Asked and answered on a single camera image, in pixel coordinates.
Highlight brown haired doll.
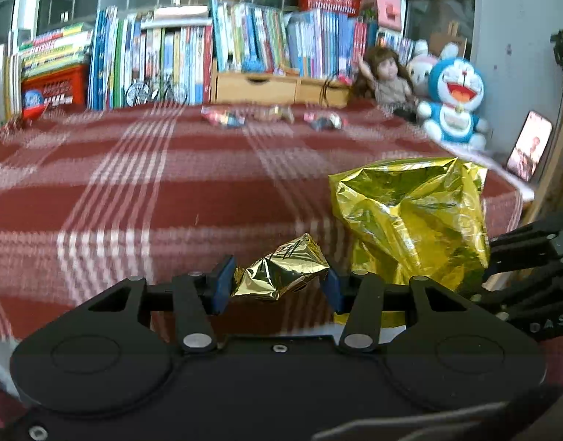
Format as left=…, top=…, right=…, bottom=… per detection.
left=350, top=46, right=417, bottom=122

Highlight stack of horizontal books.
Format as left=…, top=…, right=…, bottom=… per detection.
left=19, top=23, right=94, bottom=79

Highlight red maroon striped sleeve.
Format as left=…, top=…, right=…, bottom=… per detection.
left=543, top=337, right=563, bottom=386

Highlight wooden drawer box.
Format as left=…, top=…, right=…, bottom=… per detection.
left=210, top=69, right=349, bottom=108

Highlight red white plaid tablecloth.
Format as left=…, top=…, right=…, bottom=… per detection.
left=0, top=100, right=526, bottom=343

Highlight miniature bicycle model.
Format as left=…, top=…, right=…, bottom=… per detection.
left=125, top=74, right=189, bottom=107

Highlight large gold foil bag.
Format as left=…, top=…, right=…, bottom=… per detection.
left=328, top=156, right=492, bottom=327

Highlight small gold foil wrapper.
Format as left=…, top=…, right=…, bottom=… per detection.
left=231, top=233, right=329, bottom=301

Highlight blue Doraemon plush toy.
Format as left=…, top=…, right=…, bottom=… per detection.
left=416, top=43, right=490, bottom=150

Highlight row of upright books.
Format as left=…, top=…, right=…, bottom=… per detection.
left=0, top=0, right=413, bottom=126

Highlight candy wrappers on table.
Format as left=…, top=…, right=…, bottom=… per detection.
left=200, top=105, right=348, bottom=132

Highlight smartphone with lit screen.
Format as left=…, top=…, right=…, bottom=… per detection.
left=506, top=111, right=553, bottom=182

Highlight white pink plush toy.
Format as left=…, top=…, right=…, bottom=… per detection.
left=406, top=40, right=439, bottom=98

